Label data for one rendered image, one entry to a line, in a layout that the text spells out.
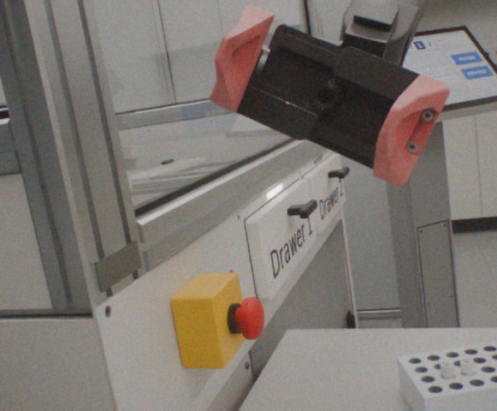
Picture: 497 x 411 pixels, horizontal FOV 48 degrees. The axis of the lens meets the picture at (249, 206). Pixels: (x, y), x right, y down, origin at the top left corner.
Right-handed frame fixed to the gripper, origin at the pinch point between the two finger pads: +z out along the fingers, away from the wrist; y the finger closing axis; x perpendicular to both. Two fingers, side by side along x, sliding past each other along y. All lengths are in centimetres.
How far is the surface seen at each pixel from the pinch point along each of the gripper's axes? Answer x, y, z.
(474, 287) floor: -56, -63, -264
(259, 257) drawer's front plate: -21.7, 4.7, -37.9
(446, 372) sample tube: -18.6, -18.1, -22.5
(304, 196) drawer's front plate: -16, 6, -62
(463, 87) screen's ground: 18, -12, -146
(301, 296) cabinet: -33, -1, -64
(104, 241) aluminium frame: -16.5, 11.2, -7.3
